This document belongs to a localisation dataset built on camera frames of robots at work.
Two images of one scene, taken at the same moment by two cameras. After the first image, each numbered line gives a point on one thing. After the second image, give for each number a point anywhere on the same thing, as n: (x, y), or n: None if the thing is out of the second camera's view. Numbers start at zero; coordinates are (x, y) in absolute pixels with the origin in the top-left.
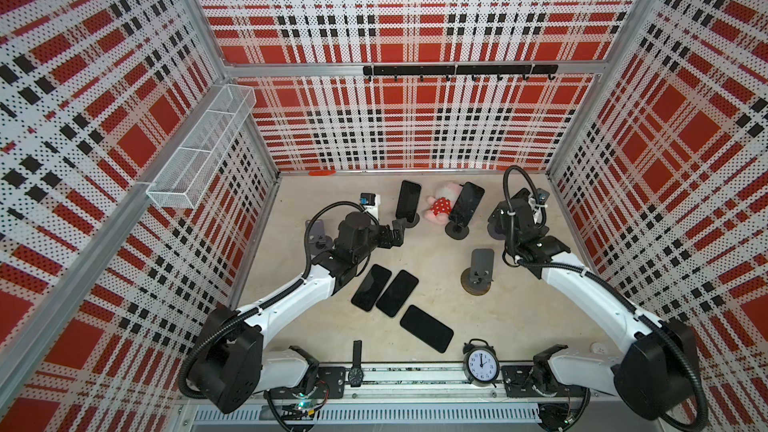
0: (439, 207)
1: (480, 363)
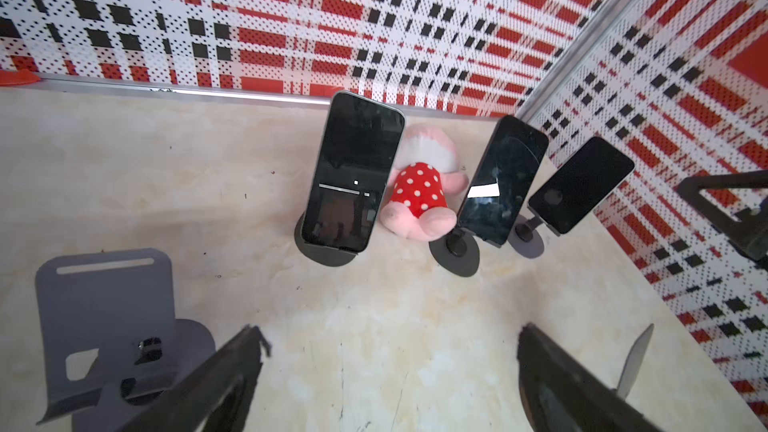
0: (426, 174)
1: None
